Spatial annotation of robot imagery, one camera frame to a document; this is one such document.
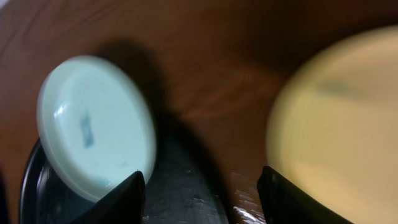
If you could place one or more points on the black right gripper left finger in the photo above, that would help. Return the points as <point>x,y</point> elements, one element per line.
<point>124,204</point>

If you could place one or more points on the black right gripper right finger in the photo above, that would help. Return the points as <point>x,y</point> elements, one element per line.
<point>284,202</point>

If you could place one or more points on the yellow plate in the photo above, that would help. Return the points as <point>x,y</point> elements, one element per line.
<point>333,128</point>

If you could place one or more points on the light green plate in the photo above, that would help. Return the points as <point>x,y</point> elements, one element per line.
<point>95,126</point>

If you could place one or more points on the round black tray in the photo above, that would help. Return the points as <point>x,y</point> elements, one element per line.
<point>185,186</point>

